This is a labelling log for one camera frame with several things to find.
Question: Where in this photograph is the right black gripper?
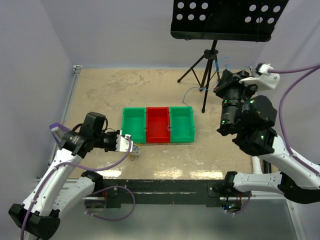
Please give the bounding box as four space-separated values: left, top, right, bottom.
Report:
212 68 260 131

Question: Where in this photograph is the white cable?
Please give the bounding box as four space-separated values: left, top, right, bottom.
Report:
131 142 143 157

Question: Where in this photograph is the green plastic bin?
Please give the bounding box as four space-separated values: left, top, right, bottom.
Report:
121 107 147 144
169 106 196 143

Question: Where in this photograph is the red plastic bin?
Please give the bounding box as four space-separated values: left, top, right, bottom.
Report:
146 107 171 144

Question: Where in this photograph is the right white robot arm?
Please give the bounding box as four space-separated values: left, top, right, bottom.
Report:
213 69 320 204

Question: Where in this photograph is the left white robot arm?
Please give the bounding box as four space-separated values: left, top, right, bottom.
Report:
8 112 134 240

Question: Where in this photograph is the purple holder block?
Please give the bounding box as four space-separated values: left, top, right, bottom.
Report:
49 122 71 145

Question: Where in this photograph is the black music stand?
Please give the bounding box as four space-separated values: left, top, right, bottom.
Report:
170 0 290 113

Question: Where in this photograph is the white microphone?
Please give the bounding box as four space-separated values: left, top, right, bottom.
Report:
251 156 263 174

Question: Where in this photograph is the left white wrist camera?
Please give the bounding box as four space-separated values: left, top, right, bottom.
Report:
115 134 134 153

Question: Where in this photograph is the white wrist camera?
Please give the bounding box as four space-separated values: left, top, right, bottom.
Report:
115 134 134 153
239 63 280 91

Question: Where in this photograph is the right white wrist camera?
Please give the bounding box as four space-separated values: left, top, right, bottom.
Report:
239 63 280 91

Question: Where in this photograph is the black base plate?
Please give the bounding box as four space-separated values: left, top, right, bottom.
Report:
74 178 253 209

